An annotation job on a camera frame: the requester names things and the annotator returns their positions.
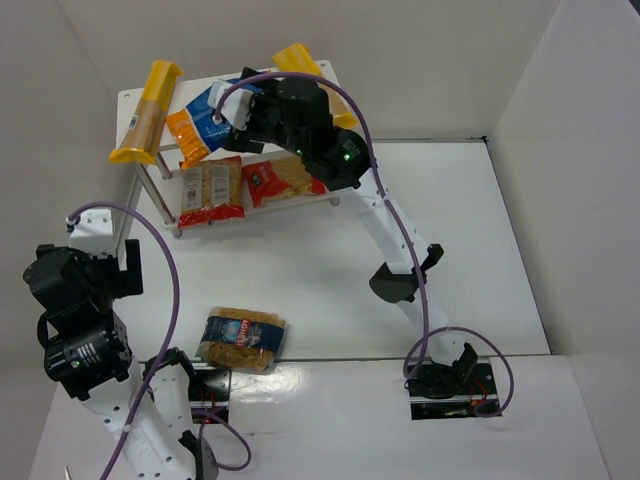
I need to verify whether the blue orange pasta bag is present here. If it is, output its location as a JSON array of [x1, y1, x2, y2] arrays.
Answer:
[[166, 86, 230, 170]]

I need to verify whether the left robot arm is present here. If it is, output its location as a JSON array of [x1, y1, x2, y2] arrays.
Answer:
[[23, 240, 219, 479]]

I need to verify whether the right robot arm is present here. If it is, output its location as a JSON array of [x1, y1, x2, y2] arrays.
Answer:
[[208, 71, 478, 399]]

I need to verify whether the red pasta bag right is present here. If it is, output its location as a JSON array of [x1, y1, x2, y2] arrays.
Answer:
[[242, 156, 328, 208]]

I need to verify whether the red pasta bag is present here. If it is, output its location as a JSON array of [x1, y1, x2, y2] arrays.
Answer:
[[179, 156, 245, 228], [242, 156, 328, 208]]

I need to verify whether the red pasta bag left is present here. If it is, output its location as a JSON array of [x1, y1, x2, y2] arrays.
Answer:
[[179, 156, 245, 228]]

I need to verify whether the white two-tier shelf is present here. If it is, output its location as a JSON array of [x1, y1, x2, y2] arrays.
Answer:
[[115, 60, 350, 238]]

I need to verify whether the Agnesi penne pasta bag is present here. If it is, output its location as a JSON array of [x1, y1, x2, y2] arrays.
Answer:
[[196, 307, 287, 374]]

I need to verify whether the yellow spaghetti box right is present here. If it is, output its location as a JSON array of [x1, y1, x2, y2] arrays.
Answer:
[[272, 43, 358, 129]]

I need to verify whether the yellow spaghetti box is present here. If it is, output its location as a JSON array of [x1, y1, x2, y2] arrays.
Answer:
[[108, 60, 183, 165], [272, 43, 358, 129]]

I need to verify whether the yellow spaghetti box left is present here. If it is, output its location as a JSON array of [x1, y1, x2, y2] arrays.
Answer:
[[108, 60, 183, 165]]

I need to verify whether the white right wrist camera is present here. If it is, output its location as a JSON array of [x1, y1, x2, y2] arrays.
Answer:
[[207, 80, 254, 131]]

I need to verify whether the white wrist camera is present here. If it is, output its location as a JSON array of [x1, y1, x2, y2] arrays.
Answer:
[[68, 208, 117, 260], [207, 80, 254, 131]]

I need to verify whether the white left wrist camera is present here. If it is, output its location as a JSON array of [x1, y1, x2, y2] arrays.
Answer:
[[68, 208, 117, 260]]

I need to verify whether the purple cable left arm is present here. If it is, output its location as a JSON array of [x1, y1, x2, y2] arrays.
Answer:
[[66, 200, 253, 480]]

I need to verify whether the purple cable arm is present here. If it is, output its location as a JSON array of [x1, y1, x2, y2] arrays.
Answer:
[[212, 72, 512, 418], [66, 200, 253, 480]]

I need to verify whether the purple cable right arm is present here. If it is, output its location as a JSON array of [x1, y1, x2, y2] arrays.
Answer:
[[212, 72, 512, 418]]

